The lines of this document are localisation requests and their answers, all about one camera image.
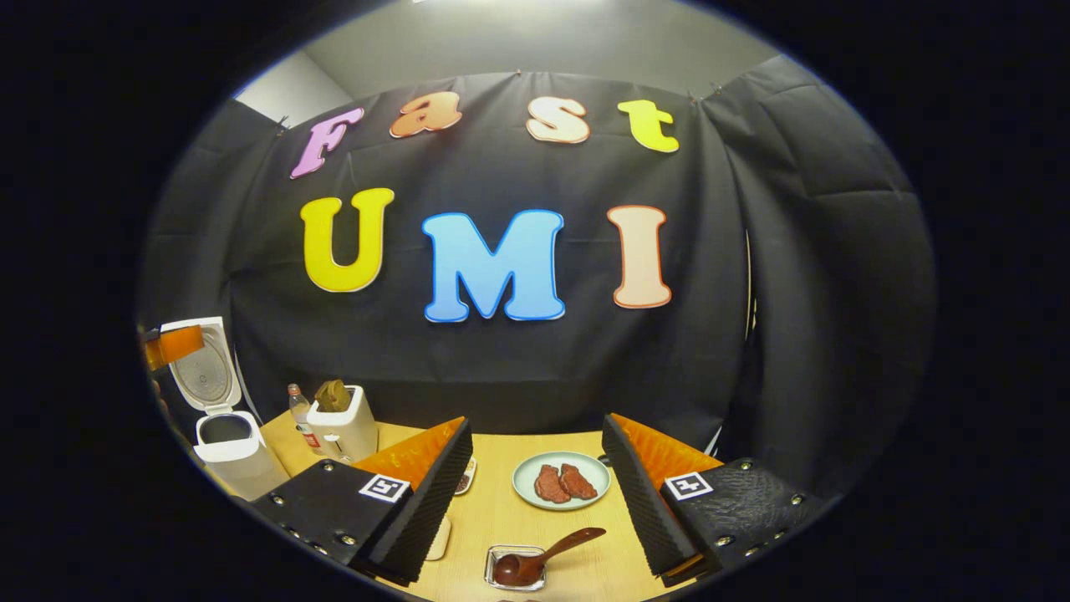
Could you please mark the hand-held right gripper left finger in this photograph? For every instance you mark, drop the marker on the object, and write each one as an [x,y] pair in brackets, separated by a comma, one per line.
[430,510]

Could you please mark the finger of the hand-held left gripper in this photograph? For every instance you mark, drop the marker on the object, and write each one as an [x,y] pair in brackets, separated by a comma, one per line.
[175,347]

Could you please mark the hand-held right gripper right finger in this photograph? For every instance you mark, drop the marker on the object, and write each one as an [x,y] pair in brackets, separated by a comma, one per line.
[644,510]

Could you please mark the clear tray of white rice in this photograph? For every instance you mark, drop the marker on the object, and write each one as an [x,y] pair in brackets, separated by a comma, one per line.
[439,539]

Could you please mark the brown wooden spoon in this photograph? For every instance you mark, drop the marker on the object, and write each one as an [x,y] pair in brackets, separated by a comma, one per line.
[518,568]

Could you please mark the white rice cooker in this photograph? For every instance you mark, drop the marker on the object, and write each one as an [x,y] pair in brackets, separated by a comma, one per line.
[238,464]

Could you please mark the white divided bean dish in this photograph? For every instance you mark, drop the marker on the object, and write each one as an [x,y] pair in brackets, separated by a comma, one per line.
[465,478]

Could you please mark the brown meat piece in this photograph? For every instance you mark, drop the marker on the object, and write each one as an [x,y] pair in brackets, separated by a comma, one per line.
[550,485]
[579,481]

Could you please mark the pale green plate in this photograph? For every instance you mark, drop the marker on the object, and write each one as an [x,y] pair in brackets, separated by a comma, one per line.
[527,481]

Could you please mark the white toaster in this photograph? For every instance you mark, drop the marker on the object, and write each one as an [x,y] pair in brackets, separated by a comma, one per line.
[351,431]

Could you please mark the brown bread slice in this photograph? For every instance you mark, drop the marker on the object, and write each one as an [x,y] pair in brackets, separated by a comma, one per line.
[326,397]
[343,395]

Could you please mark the clear plastic water bottle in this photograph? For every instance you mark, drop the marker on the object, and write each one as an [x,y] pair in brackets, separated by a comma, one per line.
[303,418]

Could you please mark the black backdrop cloth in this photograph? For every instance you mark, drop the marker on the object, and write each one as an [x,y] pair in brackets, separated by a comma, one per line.
[501,368]

